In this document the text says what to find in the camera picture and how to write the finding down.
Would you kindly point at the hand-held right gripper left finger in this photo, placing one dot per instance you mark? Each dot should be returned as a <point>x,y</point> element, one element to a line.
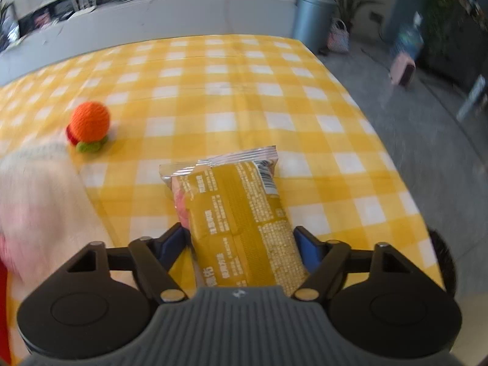
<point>173,244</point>

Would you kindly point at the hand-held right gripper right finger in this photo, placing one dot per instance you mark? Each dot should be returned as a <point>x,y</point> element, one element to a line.
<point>305,247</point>

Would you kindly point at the yellow snack packet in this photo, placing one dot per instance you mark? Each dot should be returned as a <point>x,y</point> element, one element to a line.
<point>236,228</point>

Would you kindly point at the white pink fluffy plush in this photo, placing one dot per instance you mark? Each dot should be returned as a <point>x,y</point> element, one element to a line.
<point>38,198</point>

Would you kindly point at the orange knitted ball toy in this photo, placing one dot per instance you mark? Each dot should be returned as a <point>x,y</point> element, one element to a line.
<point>91,122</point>

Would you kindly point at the yellow checked tablecloth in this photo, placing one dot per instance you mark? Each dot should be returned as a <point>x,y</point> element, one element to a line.
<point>228,84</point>

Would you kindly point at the pink box on floor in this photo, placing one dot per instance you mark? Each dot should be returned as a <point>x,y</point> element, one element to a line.
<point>402,70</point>

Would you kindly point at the pink woven basket bag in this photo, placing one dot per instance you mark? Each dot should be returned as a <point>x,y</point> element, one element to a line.
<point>338,39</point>

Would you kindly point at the grey metal trash can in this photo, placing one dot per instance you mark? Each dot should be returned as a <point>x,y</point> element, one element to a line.
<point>312,19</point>

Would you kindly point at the blue water bottle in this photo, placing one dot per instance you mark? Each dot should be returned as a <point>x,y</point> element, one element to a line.
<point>410,38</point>

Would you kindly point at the white marble counter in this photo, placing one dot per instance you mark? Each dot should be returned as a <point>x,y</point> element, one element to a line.
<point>190,11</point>

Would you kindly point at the large leafy plant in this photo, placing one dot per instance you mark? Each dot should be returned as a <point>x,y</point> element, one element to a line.
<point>442,3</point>

